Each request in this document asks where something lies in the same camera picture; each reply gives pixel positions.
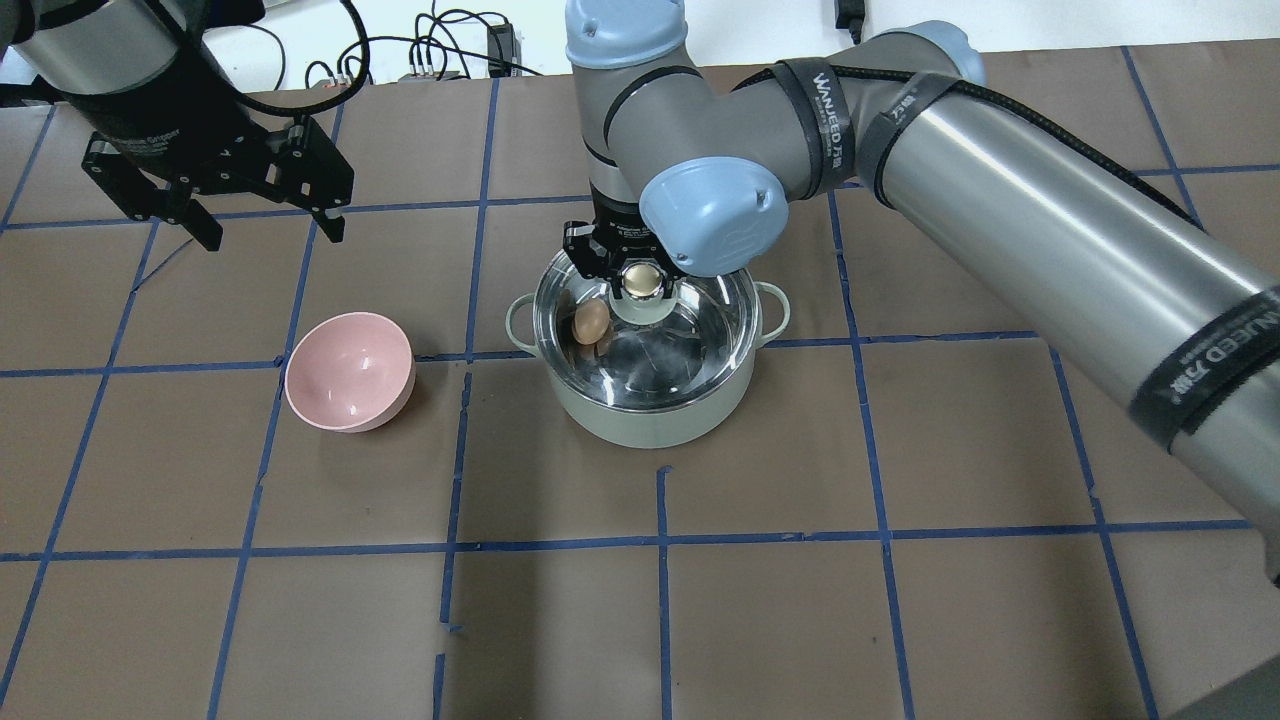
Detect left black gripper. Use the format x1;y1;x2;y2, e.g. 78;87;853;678
81;60;355;252

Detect glass pot lid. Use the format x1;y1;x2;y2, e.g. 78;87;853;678
527;251;767;413

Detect black power adapter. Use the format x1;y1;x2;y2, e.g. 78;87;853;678
486;22;518;77

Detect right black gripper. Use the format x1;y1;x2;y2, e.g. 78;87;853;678
562;219;689;283

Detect pale green electric pot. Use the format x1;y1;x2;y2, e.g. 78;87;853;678
504;252;791;448

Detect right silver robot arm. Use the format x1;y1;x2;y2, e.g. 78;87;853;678
564;1;1279;582

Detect pink bowl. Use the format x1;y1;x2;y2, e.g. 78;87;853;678
284;313;416;434

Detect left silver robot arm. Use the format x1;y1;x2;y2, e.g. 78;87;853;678
3;1;369;251

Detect brown egg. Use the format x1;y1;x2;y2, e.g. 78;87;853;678
571;299;612;346

